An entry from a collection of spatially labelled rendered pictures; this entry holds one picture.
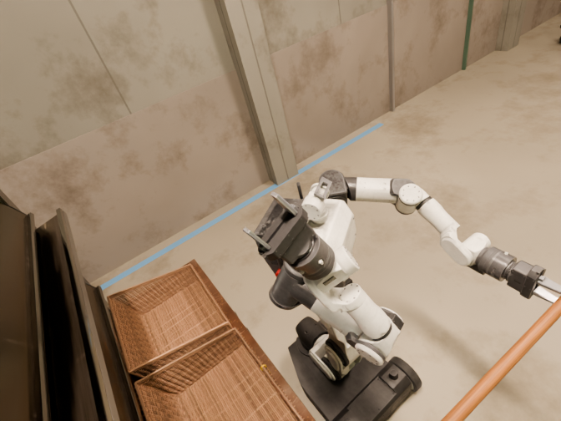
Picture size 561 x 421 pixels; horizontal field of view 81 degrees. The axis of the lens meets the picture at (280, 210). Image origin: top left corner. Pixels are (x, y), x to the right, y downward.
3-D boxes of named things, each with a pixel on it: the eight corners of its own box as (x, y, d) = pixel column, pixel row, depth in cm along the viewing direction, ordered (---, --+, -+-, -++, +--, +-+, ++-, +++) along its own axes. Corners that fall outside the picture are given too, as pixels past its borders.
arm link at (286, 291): (303, 322, 94) (265, 293, 98) (315, 304, 101) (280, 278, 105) (319, 294, 88) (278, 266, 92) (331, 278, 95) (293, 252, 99)
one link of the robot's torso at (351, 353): (325, 354, 160) (301, 291, 135) (351, 331, 166) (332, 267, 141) (347, 377, 149) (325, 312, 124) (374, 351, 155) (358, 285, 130)
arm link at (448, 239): (490, 248, 106) (457, 217, 111) (473, 262, 103) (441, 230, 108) (477, 256, 112) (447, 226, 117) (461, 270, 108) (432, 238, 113)
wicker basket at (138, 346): (155, 400, 158) (125, 375, 141) (129, 322, 198) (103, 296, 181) (240, 337, 173) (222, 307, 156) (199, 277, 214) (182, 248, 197)
